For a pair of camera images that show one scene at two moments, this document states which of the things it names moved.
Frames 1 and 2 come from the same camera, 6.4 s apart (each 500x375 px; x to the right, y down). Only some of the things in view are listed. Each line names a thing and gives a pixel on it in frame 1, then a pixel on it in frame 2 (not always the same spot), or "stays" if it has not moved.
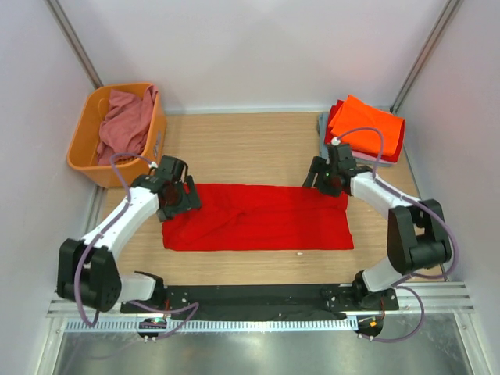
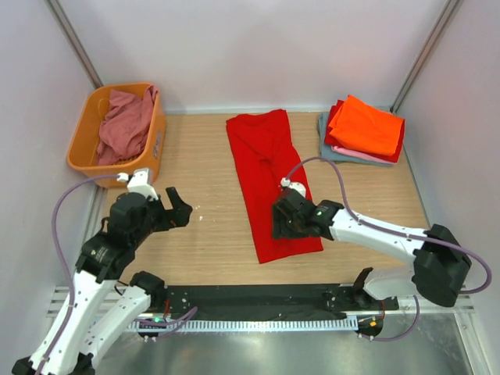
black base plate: (235, 300) stays
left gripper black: (191, 199) -> (178, 216)
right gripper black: (318, 166) -> (278, 217)
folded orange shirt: (354, 114) stays
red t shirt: (257, 217) -> (265, 154)
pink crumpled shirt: (124, 126) stays
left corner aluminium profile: (56, 10) stays
